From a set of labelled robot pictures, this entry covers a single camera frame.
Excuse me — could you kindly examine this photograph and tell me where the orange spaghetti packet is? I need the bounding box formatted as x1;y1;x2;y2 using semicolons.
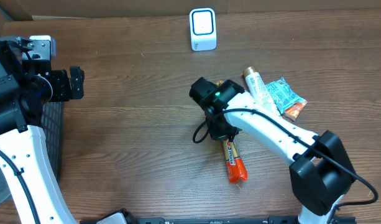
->
215;80;249;184

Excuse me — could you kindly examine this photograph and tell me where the white tube with gold cap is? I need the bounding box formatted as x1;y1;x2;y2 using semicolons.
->
242;66;281;117

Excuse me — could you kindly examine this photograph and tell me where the green wet wipes packet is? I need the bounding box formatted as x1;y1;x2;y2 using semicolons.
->
266;77;305;114

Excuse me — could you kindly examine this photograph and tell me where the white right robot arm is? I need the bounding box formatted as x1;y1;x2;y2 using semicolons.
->
189;78;355;223

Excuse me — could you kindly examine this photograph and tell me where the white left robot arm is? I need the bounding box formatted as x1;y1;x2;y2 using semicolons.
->
0;41;85;223

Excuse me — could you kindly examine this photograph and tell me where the grey mesh plastic basket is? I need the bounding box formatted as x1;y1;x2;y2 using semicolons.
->
0;99;65;208

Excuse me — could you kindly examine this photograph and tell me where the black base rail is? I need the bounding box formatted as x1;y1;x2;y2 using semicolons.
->
80;208;357;224

